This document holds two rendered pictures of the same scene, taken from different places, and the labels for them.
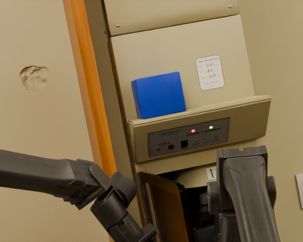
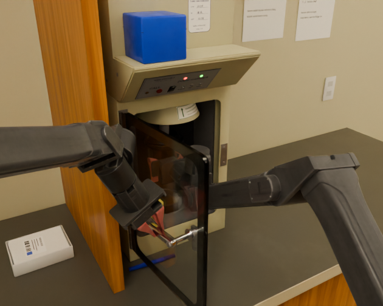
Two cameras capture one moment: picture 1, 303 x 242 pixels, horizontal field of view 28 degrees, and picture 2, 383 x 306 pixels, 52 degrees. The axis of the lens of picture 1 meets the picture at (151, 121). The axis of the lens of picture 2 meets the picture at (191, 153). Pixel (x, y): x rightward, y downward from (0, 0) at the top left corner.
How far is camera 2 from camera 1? 0.61 m
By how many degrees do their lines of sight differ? 31
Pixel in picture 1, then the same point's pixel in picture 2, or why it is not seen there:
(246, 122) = (230, 73)
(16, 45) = not seen: outside the picture
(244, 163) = (341, 178)
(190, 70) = (182, 9)
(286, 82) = not seen: hidden behind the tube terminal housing
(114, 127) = not seen: hidden behind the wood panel
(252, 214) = (378, 260)
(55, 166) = (70, 138)
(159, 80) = (166, 22)
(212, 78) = (200, 21)
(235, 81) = (219, 27)
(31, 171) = (49, 152)
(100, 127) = (95, 68)
